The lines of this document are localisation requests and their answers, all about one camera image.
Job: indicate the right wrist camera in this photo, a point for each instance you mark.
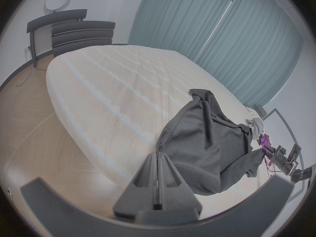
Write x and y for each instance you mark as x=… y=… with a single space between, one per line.
x=295 y=150

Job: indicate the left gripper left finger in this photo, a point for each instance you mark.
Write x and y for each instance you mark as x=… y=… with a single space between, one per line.
x=143 y=199

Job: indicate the grey garment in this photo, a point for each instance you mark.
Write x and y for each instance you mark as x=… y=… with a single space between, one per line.
x=256 y=126

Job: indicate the black T-shirt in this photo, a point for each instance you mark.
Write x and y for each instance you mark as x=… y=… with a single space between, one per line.
x=197 y=144

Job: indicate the bed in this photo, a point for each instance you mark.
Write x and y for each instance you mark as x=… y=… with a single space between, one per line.
x=111 y=95

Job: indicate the grey bedside table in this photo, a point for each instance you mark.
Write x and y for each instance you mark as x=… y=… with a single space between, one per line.
x=259 y=109

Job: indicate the blue-green curtain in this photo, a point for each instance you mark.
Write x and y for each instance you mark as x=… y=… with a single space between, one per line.
x=259 y=46
x=177 y=16

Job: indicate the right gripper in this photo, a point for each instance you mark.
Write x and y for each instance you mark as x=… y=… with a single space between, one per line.
x=276 y=155

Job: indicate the black dressing table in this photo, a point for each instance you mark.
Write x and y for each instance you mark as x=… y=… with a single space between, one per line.
x=56 y=17

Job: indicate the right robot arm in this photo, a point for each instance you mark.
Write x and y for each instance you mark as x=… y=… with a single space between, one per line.
x=306 y=173

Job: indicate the purple garment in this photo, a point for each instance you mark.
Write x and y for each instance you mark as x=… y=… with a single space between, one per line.
x=265 y=139

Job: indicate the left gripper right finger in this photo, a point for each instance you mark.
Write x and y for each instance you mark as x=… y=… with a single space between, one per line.
x=177 y=199

